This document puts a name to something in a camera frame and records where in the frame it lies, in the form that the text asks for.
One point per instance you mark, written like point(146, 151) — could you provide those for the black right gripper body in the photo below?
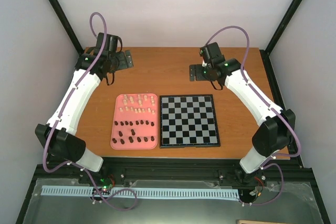
point(205, 76)

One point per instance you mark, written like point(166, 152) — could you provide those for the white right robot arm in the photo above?
point(275, 125)

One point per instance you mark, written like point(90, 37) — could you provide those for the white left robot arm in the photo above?
point(58, 135)

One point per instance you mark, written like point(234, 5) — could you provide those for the black and grey chessboard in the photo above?
point(188, 121)

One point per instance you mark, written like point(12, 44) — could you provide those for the pink plastic tray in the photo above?
point(136, 137)

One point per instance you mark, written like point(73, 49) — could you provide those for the black aluminium frame rail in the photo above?
point(177, 169)

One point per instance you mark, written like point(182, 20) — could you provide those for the light blue cable duct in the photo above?
point(142, 193)

